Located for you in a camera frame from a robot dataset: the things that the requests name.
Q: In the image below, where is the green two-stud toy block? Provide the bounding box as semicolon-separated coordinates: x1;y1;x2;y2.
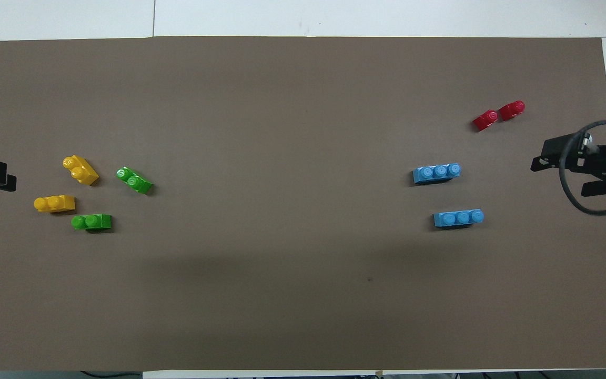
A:
70;213;113;231
116;166;154;195

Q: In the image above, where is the blue three-stud toy block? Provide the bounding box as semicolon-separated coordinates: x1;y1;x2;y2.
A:
433;209;485;228
412;163;462;185

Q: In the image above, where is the yellow two-stud toy block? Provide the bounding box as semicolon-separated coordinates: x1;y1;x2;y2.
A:
34;195;76;213
63;155;99;186

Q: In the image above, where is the red one-stud toy block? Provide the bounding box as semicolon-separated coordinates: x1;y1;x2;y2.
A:
472;109;500;132
498;100;526;122

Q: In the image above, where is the brown table mat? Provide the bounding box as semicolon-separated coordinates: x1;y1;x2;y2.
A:
0;36;606;372

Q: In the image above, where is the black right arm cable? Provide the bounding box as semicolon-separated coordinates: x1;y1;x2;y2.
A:
559;119;606;216

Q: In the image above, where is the black floor cable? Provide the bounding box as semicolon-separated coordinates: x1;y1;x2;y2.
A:
79;370;144;379

